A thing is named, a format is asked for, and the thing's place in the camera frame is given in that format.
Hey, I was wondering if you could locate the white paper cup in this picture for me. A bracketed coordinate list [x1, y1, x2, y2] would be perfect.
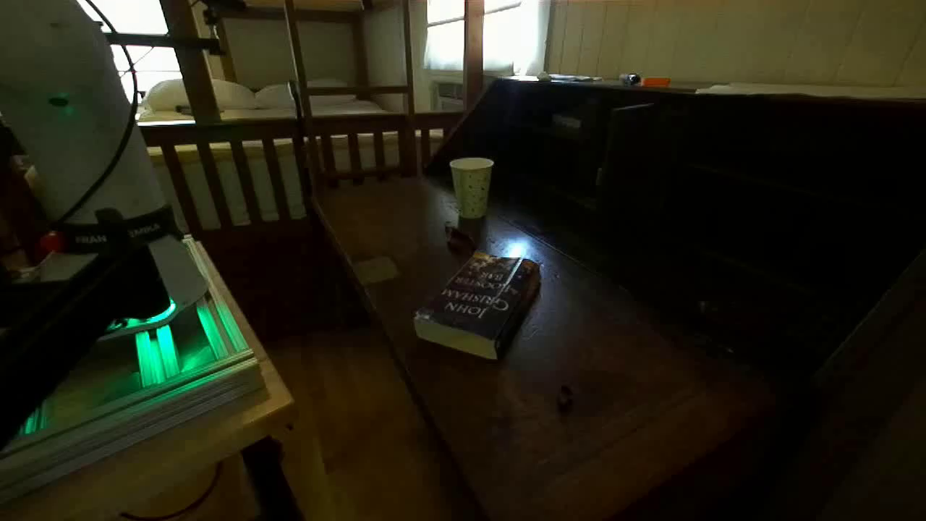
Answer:
[447, 155, 498, 224]

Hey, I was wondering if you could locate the dark paperback book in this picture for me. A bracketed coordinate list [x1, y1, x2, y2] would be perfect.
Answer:
[411, 249, 545, 366]

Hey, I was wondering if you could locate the dark wooden secretary desk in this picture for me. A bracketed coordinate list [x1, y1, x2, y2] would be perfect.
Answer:
[309, 74, 926, 521]

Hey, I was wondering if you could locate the small white pillow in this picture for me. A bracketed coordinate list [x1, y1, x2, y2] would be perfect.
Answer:
[253, 82, 298, 114]

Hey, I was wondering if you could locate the light wooden robot table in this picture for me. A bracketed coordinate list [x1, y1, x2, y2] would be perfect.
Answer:
[0, 286, 298, 521]

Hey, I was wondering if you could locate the large white pillow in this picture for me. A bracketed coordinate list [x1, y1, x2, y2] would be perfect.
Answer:
[142, 77, 254, 117]

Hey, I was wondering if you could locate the black control box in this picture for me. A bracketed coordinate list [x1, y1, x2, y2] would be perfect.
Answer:
[0, 243, 176, 453]

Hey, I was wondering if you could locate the wooden bed frame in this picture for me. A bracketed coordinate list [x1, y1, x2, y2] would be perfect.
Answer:
[140, 0, 486, 242]

